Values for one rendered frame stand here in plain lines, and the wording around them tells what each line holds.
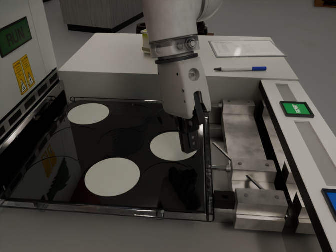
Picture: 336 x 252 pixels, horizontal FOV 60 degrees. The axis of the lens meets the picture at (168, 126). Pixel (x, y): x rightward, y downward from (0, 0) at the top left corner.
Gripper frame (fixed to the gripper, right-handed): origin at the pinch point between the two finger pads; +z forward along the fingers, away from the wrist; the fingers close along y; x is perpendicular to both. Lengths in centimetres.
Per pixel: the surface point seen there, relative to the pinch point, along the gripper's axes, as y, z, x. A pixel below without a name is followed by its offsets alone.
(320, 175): -18.1, 5.3, -11.6
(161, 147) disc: 7.5, 2.4, 2.7
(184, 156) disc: 2.9, 4.0, 0.2
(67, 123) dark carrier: 25.5, -4.1, 17.3
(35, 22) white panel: 29.8, -27.4, 17.6
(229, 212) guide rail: -6.9, 13.0, -1.9
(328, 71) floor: 160, 43, -276
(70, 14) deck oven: 423, -80, -74
